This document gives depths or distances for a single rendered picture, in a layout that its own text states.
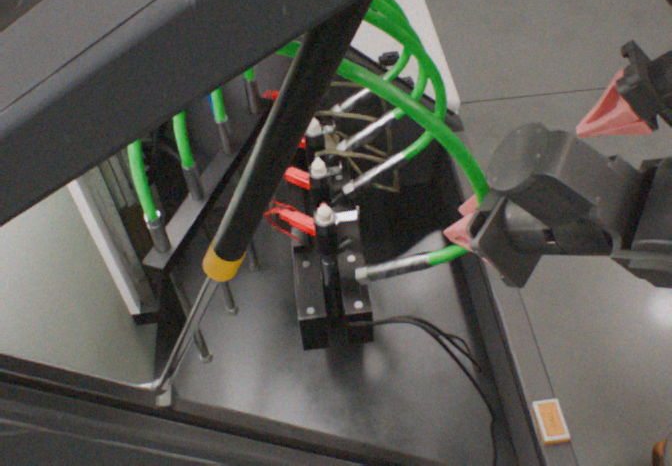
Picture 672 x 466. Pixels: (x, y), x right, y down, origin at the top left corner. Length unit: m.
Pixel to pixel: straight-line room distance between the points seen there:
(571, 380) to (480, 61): 1.43
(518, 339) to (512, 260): 0.35
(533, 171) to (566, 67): 2.51
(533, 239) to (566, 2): 2.83
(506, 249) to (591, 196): 0.13
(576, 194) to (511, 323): 0.49
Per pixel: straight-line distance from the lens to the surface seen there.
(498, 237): 0.61
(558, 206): 0.52
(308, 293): 0.96
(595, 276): 2.27
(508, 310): 0.99
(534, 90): 2.86
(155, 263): 0.87
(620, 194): 0.53
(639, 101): 0.77
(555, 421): 0.90
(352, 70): 0.58
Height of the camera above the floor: 1.76
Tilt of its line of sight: 49 degrees down
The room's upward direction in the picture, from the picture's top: 4 degrees counter-clockwise
